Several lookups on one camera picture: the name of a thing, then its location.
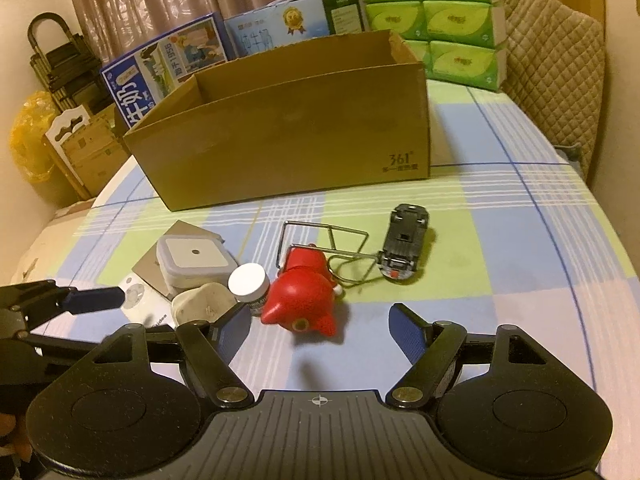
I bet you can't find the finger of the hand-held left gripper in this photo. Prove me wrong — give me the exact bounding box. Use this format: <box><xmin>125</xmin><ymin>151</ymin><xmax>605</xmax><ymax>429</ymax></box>
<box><xmin>0</xmin><ymin>282</ymin><xmax>127</xmax><ymax>335</ymax></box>
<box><xmin>0</xmin><ymin>331</ymin><xmax>108</xmax><ymax>362</ymax></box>

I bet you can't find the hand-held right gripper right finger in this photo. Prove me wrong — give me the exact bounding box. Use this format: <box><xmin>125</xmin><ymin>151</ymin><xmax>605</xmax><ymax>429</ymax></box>
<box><xmin>385</xmin><ymin>302</ymin><xmax>548</xmax><ymax>408</ymax></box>

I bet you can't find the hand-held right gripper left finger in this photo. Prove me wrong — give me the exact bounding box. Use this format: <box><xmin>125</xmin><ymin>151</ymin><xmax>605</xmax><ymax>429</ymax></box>
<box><xmin>92</xmin><ymin>302</ymin><xmax>256</xmax><ymax>408</ymax></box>

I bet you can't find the cream rounded case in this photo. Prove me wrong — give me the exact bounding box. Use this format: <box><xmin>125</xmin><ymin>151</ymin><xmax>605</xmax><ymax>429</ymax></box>
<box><xmin>171</xmin><ymin>282</ymin><xmax>239</xmax><ymax>329</ymax></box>

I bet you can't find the small jar with white lid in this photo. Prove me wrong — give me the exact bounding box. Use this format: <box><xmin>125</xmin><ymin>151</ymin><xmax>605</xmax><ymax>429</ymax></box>
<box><xmin>228</xmin><ymin>263</ymin><xmax>271</xmax><ymax>317</ymax></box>

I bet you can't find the red toy figure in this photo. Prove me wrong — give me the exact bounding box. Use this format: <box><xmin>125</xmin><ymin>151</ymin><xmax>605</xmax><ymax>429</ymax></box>
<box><xmin>261</xmin><ymin>245</ymin><xmax>346</xmax><ymax>337</ymax></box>

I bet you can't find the white square night light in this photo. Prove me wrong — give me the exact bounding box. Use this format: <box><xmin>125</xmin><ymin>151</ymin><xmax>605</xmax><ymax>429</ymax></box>
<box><xmin>156</xmin><ymin>234</ymin><xmax>240</xmax><ymax>297</ymax></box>

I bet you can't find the metal wire rack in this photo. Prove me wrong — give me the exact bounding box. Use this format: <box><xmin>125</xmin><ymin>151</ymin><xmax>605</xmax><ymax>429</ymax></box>
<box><xmin>276</xmin><ymin>220</ymin><xmax>377</xmax><ymax>289</ymax></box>

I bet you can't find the brown cardboard box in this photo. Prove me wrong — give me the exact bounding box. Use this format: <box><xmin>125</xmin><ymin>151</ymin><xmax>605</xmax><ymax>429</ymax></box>
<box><xmin>122</xmin><ymin>29</ymin><xmax>431</xmax><ymax>212</ymax></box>

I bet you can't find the white remote control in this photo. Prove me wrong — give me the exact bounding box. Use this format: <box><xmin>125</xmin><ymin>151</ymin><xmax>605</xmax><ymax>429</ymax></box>
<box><xmin>119</xmin><ymin>274</ymin><xmax>178</xmax><ymax>333</ymax></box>

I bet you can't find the grey square plate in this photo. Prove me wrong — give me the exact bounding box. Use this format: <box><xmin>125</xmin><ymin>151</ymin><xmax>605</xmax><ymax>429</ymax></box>
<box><xmin>134</xmin><ymin>220</ymin><xmax>224</xmax><ymax>298</ymax></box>

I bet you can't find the black toy car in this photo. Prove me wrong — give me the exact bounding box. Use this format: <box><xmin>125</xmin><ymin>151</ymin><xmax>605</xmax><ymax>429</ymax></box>
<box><xmin>376</xmin><ymin>203</ymin><xmax>432</xmax><ymax>282</ymax></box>

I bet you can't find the small brown carton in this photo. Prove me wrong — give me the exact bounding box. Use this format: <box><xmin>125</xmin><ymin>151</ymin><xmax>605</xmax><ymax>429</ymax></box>
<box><xmin>64</xmin><ymin>106</ymin><xmax>132</xmax><ymax>200</ymax></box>

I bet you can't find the yellow plastic bag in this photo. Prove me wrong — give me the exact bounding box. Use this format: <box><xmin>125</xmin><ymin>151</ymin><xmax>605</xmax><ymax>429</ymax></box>
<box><xmin>11</xmin><ymin>91</ymin><xmax>58</xmax><ymax>184</ymax></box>

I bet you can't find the dark blue milk carton box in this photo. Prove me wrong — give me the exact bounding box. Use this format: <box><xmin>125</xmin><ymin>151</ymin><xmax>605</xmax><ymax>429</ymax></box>
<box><xmin>100</xmin><ymin>11</ymin><xmax>229</xmax><ymax>136</ymax></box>

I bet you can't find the black folding hand cart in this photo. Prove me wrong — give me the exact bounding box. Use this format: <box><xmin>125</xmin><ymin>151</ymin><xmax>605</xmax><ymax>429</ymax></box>
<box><xmin>27</xmin><ymin>12</ymin><xmax>108</xmax><ymax>112</ymax></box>

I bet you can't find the beige quilted cushion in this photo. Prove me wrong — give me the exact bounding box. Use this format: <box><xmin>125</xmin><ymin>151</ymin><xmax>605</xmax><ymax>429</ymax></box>
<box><xmin>500</xmin><ymin>0</ymin><xmax>608</xmax><ymax>181</ymax></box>

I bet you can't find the light blue milk carton box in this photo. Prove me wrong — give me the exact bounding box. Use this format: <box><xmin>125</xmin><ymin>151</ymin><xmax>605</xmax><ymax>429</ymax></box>
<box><xmin>223</xmin><ymin>0</ymin><xmax>371</xmax><ymax>62</ymax></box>

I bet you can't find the stack of green tissue packs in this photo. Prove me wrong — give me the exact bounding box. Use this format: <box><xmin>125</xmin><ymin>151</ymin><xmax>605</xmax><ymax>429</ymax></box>
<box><xmin>354</xmin><ymin>0</ymin><xmax>508</xmax><ymax>92</ymax></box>

